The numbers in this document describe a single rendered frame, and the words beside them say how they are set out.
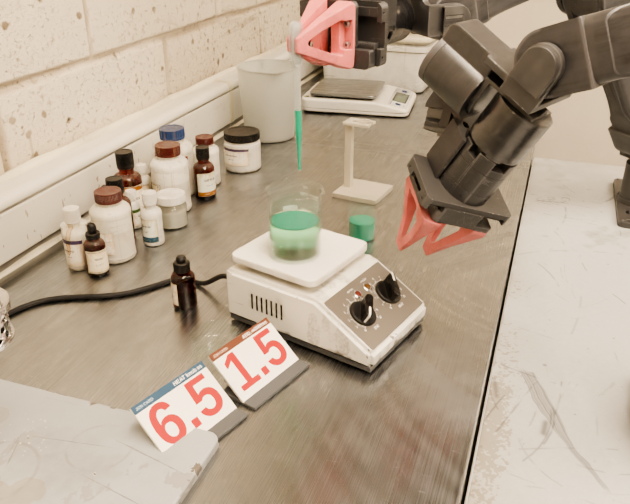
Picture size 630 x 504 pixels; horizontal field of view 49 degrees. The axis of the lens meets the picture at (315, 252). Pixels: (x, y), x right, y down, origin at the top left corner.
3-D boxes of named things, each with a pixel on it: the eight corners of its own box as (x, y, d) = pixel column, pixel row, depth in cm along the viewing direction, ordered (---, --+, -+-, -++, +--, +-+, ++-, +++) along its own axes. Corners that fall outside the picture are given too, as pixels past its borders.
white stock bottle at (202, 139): (220, 187, 121) (216, 140, 117) (192, 187, 121) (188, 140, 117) (222, 177, 125) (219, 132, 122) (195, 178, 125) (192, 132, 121)
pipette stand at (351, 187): (393, 189, 120) (397, 117, 115) (375, 205, 114) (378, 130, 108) (351, 182, 124) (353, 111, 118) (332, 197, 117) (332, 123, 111)
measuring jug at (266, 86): (232, 124, 156) (228, 56, 149) (287, 120, 159) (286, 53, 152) (246, 149, 140) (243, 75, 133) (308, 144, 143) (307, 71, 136)
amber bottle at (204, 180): (191, 195, 118) (187, 146, 114) (209, 191, 120) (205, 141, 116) (202, 202, 115) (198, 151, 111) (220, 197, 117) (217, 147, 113)
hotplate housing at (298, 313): (426, 322, 82) (431, 263, 79) (370, 378, 73) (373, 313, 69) (278, 272, 93) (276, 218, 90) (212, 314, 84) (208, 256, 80)
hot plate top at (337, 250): (371, 248, 82) (371, 242, 82) (313, 290, 73) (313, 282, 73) (290, 224, 88) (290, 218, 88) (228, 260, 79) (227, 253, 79)
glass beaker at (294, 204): (256, 258, 79) (253, 189, 75) (290, 239, 83) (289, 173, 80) (305, 276, 75) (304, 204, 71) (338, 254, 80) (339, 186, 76)
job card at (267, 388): (309, 367, 74) (309, 335, 72) (255, 411, 68) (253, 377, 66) (266, 347, 78) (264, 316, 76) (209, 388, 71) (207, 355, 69)
